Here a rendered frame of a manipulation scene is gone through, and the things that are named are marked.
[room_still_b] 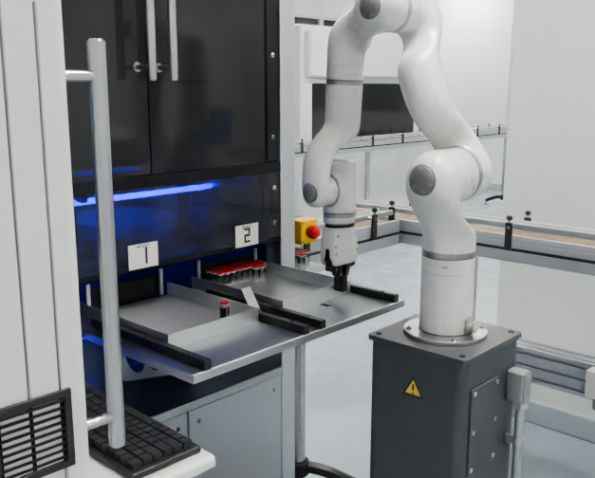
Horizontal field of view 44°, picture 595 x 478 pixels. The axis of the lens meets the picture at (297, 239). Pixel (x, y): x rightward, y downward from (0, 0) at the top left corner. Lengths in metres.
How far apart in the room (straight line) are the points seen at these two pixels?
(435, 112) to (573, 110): 1.50
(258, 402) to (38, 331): 1.23
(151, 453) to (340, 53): 1.01
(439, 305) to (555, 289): 1.57
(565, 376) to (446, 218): 1.13
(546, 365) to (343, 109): 1.24
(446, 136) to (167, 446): 0.89
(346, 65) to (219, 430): 1.04
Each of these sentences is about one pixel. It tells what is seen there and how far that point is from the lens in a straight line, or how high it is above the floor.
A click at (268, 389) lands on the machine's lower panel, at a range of 2.21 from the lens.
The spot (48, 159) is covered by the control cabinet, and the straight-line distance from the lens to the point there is 1.02.
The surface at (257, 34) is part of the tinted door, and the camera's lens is 2.03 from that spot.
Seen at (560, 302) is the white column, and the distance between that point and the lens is 3.21.
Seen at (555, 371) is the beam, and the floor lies 0.49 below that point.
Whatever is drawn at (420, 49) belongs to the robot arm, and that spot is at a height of 1.50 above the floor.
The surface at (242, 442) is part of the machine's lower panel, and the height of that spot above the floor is 0.42.
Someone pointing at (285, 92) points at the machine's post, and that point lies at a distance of 2.08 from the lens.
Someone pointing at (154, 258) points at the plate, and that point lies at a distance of 1.82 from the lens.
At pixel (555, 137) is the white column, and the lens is 3.12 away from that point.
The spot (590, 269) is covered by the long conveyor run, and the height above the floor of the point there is 0.86.
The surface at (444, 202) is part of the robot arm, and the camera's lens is 1.57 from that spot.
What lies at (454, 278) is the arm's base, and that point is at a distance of 1.65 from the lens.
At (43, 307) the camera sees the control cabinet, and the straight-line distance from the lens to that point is 1.04.
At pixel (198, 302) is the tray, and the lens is 1.87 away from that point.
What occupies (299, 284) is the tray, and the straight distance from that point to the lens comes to 2.03.
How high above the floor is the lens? 1.42
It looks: 12 degrees down
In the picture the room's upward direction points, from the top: straight up
